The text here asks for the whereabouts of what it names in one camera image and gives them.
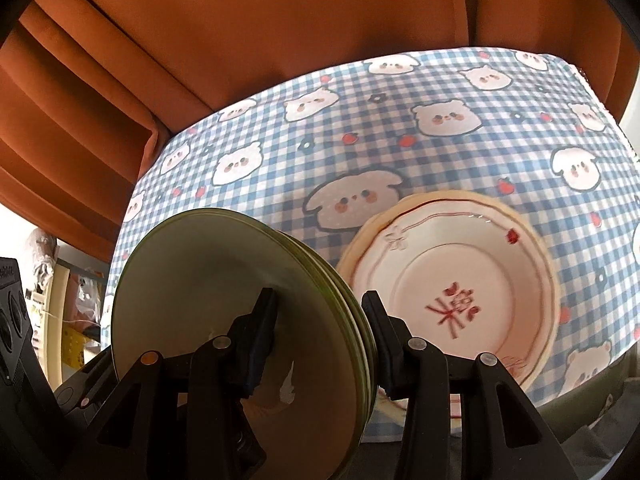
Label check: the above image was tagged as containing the small red-rimmed plate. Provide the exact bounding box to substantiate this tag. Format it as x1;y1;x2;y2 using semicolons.
350;200;558;433

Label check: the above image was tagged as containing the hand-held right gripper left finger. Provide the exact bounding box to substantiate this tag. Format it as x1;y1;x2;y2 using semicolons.
62;287;279;480

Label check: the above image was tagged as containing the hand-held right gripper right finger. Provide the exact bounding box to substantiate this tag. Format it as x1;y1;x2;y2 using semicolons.
361;291;581;480

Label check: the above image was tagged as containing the grey pink cloth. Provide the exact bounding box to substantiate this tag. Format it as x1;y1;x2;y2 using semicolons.
29;227;58;281

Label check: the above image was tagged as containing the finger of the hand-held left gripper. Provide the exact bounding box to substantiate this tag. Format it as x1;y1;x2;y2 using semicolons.
54;349;122;422

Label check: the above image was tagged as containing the rust orange curtain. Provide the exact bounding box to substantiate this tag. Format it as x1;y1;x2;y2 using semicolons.
0;0;640;266

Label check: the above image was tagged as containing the yellow plastic crate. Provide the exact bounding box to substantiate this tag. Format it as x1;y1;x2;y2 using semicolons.
60;332;103;372

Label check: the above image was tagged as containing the large yellow floral plate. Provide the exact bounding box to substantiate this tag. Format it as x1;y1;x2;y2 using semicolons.
335;190;562;396

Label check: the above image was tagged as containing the blue checked printed tablecloth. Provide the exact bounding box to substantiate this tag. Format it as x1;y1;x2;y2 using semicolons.
100;47;640;441

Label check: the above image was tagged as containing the wooden shelf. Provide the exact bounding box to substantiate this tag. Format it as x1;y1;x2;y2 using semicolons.
30;255;108;386

